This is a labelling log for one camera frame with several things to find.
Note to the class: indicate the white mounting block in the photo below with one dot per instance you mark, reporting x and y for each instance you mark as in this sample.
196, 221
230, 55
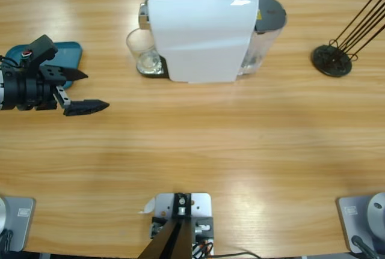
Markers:
200, 203

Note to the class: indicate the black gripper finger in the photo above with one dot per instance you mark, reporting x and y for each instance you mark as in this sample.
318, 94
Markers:
87, 107
75, 74

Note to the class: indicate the yellow warning sticker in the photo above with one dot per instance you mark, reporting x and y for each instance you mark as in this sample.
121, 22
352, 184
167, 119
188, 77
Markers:
259, 15

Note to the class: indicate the teal plastic tray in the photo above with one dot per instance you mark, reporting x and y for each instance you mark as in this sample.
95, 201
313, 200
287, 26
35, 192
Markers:
70, 50

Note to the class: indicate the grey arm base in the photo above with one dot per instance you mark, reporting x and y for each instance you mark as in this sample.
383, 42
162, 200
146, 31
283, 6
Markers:
21, 223
352, 223

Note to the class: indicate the clear glass cup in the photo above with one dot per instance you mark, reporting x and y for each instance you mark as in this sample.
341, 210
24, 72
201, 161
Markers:
144, 57

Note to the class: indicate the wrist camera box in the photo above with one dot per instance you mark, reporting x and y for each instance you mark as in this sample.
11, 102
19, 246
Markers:
39, 50

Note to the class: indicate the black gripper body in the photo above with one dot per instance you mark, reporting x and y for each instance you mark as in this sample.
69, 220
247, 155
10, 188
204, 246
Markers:
30, 90

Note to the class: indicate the white capsule coffee machine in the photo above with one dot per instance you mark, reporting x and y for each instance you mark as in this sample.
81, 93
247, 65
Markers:
198, 36

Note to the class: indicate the metal drip tray grate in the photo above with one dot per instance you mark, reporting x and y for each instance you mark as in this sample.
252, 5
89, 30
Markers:
161, 71

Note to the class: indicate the clear water tank black lid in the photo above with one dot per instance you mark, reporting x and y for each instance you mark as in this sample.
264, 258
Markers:
270, 12

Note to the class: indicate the white tape piece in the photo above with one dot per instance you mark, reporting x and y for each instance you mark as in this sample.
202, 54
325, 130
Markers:
149, 206

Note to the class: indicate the black capsule holder with rods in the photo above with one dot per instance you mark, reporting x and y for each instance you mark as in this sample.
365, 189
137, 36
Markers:
326, 63

